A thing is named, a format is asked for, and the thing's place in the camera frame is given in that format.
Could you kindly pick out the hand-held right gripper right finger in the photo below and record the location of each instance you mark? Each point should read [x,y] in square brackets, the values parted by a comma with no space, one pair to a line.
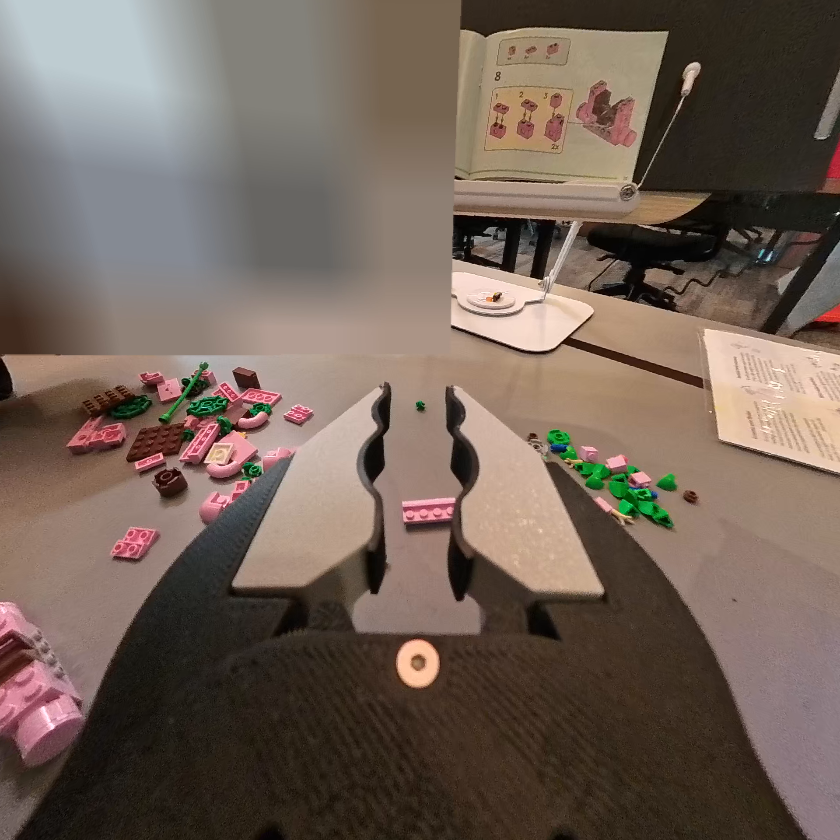
[525,525]

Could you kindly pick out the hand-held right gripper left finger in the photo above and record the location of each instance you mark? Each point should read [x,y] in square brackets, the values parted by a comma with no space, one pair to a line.
[308,518]

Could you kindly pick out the pink long toy plate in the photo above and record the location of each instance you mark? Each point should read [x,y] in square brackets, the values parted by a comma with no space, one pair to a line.
[426,513]

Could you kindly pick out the pink brown toy bricks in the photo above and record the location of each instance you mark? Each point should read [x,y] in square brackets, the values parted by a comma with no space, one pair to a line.
[259,397]

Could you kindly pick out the pink brick assembly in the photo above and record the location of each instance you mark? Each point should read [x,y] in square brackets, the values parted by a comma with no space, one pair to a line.
[46,728]

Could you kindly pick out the pale green instruction booklet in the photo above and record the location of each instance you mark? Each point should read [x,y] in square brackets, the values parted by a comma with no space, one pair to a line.
[610,52]

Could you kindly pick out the cluster of tiny green pieces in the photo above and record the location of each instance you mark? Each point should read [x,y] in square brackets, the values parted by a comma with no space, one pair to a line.
[597,476]

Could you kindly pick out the dark brown round brick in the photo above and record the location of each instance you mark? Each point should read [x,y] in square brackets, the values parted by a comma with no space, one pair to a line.
[169,484]

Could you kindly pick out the large brown toy plate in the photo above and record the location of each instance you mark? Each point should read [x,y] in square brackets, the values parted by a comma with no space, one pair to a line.
[157,441]

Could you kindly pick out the green toy stick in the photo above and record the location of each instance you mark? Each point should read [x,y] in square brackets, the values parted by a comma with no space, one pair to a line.
[180,397]

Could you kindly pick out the white book stand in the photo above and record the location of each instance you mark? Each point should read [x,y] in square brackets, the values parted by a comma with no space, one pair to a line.
[551,328]

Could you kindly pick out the laminated instruction sheet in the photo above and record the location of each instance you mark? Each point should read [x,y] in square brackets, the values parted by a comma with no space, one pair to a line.
[774,407]

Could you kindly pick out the black office chair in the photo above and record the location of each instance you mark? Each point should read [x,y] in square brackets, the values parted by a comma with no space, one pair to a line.
[649,246]

